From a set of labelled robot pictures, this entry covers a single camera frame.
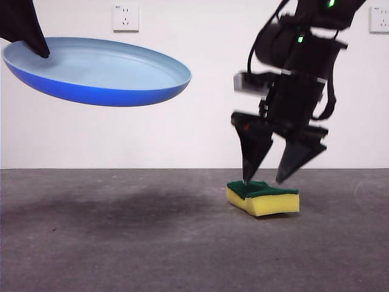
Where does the yellow and green sponge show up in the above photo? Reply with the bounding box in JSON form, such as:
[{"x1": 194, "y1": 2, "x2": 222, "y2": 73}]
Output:
[{"x1": 226, "y1": 180, "x2": 301, "y2": 217}]

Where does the light blue round plate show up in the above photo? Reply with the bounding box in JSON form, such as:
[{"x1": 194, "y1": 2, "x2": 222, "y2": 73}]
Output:
[{"x1": 2, "y1": 36, "x2": 193, "y2": 107}]

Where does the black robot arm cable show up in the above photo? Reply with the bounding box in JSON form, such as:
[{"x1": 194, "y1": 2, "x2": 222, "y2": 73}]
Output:
[
  {"x1": 311, "y1": 77, "x2": 337, "y2": 121},
  {"x1": 247, "y1": 0, "x2": 289, "y2": 75}
]

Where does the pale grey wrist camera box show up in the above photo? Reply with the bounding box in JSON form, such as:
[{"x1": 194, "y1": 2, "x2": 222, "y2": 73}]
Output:
[{"x1": 233, "y1": 72, "x2": 272, "y2": 96}]

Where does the white wall socket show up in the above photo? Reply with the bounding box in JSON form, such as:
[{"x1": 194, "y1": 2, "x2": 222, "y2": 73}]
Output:
[
  {"x1": 112, "y1": 4, "x2": 140, "y2": 33},
  {"x1": 369, "y1": 6, "x2": 389, "y2": 34}
]

